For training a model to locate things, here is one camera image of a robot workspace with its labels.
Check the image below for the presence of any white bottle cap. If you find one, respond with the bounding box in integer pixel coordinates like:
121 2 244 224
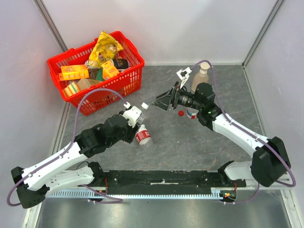
141 102 149 110

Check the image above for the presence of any clear bottle blue label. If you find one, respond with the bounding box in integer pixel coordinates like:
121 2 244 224
137 107 149 125

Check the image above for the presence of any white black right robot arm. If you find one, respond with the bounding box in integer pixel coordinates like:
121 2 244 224
151 83 291 187

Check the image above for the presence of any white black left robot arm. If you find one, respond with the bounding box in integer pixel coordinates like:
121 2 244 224
11 111 142 209

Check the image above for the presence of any clear bottle red label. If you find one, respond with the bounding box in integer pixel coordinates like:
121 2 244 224
135 124 152 145

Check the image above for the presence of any beige pump soap bottle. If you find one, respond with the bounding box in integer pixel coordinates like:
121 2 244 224
191 62 210 92

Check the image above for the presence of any black can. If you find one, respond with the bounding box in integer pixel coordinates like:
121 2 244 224
110 58 130 71

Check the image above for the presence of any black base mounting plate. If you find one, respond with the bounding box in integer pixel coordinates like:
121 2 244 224
89 170 247 194

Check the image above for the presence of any orange box small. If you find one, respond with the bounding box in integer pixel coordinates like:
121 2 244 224
101 60 119 80

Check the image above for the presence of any red plastic shopping basket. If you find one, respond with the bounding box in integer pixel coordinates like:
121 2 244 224
47 31 144 107

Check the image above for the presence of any wooden block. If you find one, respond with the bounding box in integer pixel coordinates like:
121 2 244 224
77 78 102 91

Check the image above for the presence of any striped sponge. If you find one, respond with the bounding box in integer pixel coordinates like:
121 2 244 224
63 82 80 97

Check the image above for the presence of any yellow snack bag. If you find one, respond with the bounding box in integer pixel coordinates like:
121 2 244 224
88 31 123 68

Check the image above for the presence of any orange box large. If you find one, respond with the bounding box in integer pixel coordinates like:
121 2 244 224
59 65 89 81

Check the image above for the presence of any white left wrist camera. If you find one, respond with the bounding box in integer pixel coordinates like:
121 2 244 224
122 102 142 128

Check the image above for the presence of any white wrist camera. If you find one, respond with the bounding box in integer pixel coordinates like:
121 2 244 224
122 102 142 128
176 67 192 89

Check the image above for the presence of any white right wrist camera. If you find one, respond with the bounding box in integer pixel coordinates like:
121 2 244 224
176 67 192 89

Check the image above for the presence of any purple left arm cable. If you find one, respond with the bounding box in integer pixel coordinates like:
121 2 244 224
6 89 130 206

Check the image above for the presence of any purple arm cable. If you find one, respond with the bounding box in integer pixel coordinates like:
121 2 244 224
190 59 297 205
6 89 130 206

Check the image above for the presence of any white slotted cable duct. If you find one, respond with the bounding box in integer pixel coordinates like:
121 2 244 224
48 188 223 200

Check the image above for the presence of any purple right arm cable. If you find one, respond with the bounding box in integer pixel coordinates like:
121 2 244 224
190 59 297 205

